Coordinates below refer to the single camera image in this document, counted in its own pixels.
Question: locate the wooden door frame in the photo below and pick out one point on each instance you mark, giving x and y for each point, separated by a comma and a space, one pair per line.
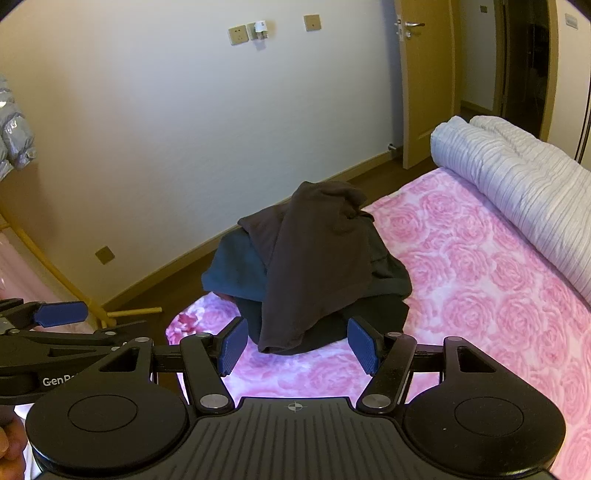
498, 69

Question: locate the white plug-in device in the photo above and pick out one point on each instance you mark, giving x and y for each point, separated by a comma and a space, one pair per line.
260, 28

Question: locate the blue garment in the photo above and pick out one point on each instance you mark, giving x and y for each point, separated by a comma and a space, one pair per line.
235, 272

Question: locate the beige wall socket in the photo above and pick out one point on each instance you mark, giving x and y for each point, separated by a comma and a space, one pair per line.
105, 254
239, 35

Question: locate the wooden door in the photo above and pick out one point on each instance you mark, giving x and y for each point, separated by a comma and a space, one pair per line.
429, 92

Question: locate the black garment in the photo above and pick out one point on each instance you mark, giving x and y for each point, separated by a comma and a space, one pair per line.
332, 332

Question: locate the white striped quilt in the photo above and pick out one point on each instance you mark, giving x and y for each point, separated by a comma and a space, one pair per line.
517, 175

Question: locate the dark brown long-sleeve shirt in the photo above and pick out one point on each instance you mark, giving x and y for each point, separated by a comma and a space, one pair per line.
304, 258

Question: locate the person's left hand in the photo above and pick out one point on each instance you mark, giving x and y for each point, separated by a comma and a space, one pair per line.
8, 443

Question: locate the dark grey garment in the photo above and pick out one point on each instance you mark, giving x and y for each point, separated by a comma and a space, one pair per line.
385, 272

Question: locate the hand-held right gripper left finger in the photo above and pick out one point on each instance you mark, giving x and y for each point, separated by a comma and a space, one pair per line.
233, 346

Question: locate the pink rose-print blanket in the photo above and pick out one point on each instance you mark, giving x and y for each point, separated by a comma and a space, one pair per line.
461, 277

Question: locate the silver puffer jacket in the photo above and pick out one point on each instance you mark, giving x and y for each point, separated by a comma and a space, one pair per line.
14, 129

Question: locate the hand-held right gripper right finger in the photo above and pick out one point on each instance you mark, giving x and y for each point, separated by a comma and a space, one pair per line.
364, 346

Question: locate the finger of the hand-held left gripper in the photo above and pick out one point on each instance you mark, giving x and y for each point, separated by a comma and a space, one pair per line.
60, 313
69, 344

